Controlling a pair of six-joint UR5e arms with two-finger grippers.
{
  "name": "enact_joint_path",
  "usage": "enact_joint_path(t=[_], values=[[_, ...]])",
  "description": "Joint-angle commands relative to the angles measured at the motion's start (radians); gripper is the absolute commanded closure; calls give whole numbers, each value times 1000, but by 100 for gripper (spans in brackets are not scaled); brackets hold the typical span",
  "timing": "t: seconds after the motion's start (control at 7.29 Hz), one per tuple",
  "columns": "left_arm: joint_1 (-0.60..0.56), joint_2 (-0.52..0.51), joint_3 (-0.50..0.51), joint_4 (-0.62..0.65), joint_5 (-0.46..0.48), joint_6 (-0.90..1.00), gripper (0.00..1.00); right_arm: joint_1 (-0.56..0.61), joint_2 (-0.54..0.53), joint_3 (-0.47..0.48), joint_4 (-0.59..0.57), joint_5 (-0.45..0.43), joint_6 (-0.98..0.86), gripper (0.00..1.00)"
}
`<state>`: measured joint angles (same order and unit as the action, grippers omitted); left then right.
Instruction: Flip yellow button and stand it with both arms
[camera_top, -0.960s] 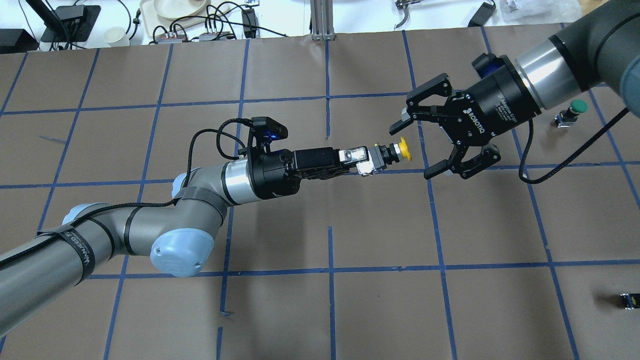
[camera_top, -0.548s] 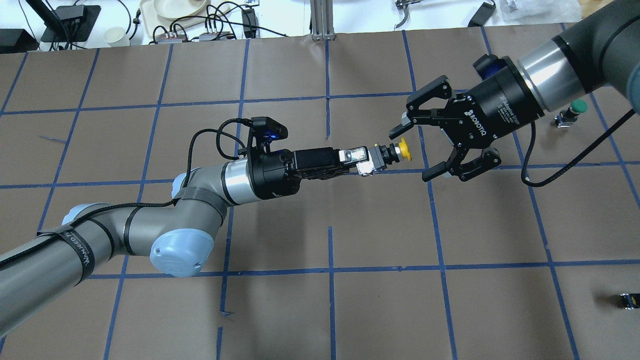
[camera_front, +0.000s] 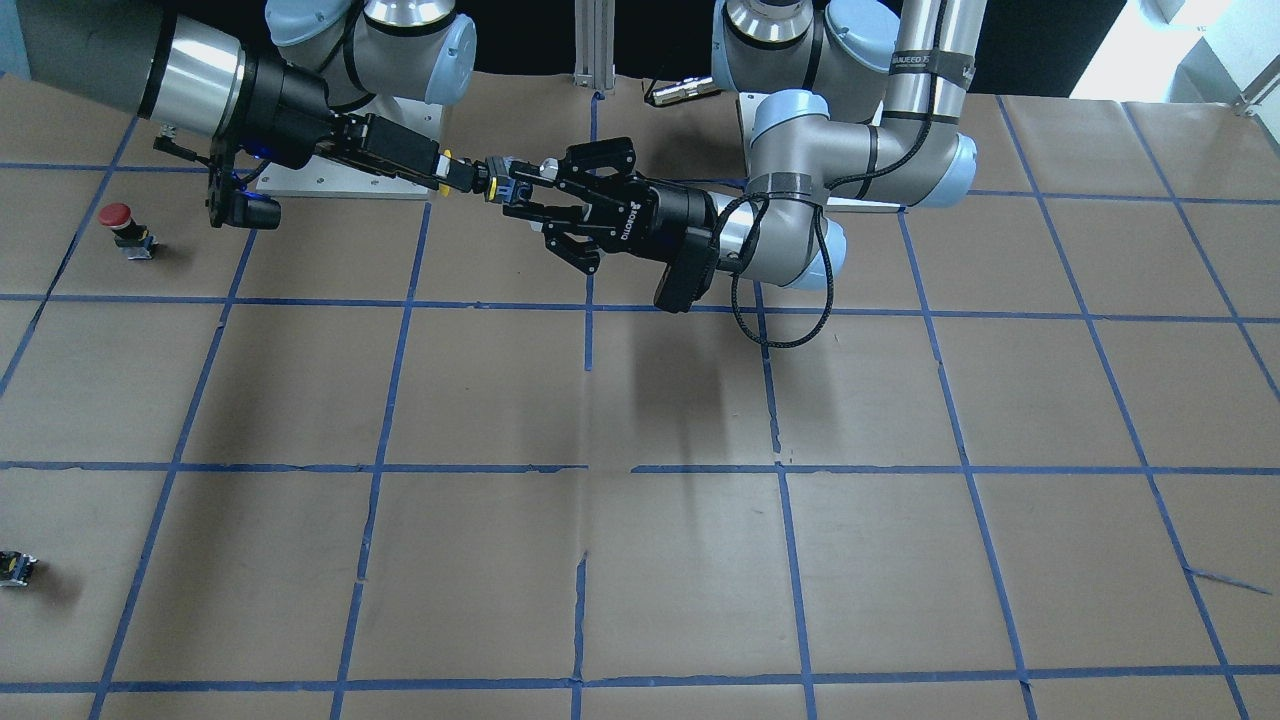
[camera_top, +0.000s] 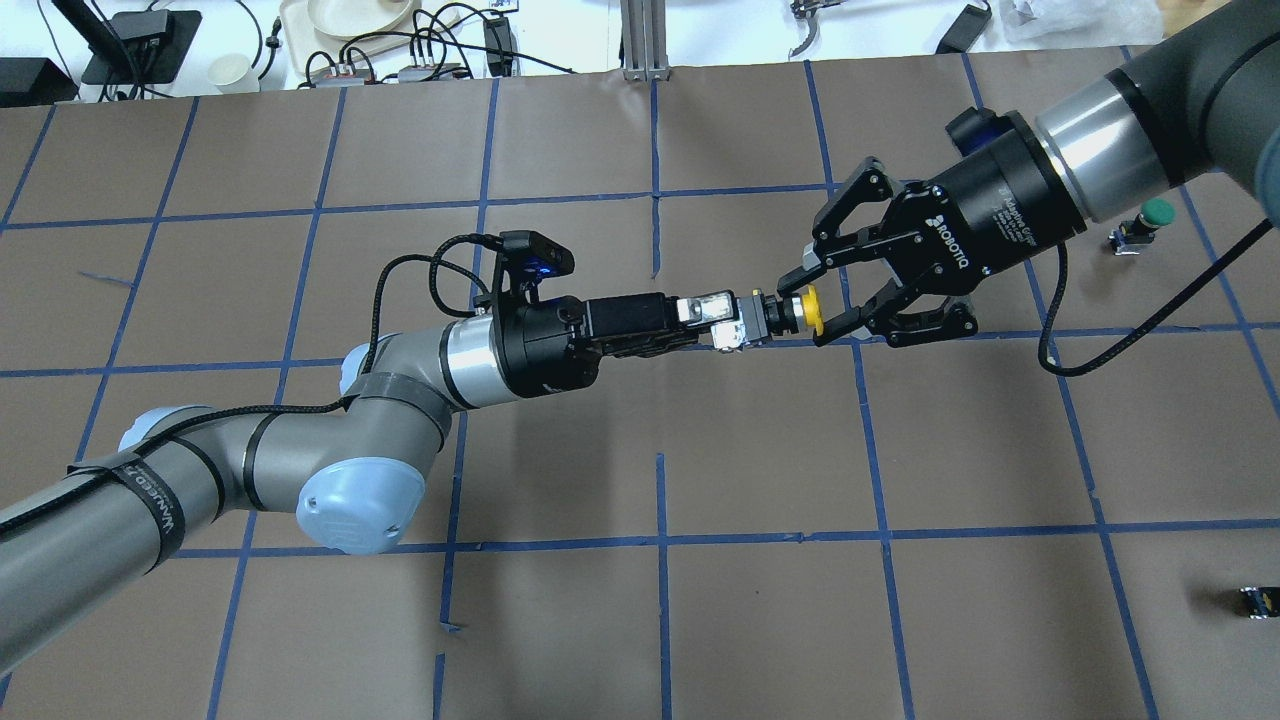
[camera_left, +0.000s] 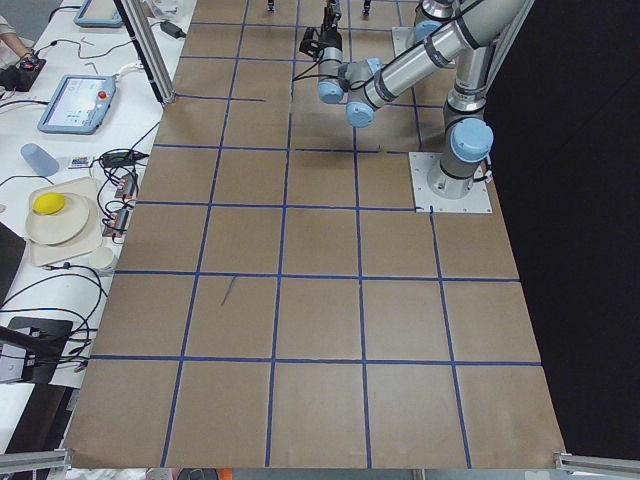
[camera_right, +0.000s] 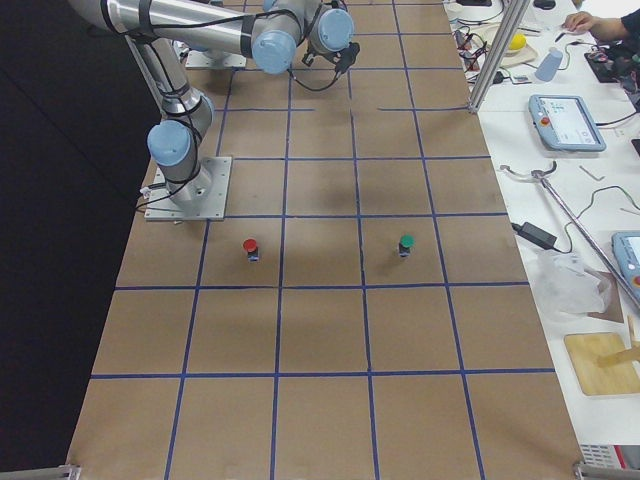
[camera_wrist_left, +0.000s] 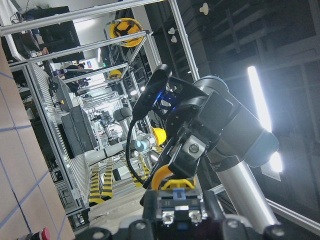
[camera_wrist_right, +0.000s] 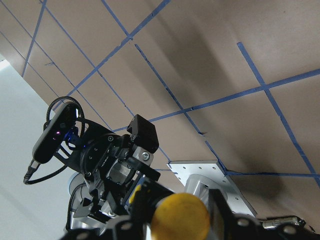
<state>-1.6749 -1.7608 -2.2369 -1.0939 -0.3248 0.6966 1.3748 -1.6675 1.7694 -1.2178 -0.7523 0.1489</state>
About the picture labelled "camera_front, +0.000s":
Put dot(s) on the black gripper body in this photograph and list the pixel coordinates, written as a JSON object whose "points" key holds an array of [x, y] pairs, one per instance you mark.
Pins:
{"points": [[662, 213], [287, 106]]}

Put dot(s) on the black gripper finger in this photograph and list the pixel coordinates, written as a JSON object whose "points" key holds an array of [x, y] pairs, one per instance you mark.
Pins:
{"points": [[564, 234], [517, 176], [463, 174]]}

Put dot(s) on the yellow push button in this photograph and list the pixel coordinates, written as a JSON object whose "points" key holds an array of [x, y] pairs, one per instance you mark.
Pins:
{"points": [[508, 199]]}

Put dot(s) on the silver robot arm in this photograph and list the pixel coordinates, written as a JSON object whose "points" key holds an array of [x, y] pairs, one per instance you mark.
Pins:
{"points": [[152, 61], [858, 103]]}

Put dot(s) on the red push button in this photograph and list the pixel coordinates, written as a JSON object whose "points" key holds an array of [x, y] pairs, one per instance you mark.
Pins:
{"points": [[133, 239]]}

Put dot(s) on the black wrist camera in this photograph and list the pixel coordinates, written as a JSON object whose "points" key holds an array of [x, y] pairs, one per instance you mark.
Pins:
{"points": [[228, 200], [689, 274]]}

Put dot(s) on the aluminium frame post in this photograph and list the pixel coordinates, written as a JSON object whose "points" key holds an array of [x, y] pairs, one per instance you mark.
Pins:
{"points": [[593, 28]]}

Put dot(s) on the silver cable connector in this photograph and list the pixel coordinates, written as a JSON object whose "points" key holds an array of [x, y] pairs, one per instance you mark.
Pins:
{"points": [[676, 93]]}

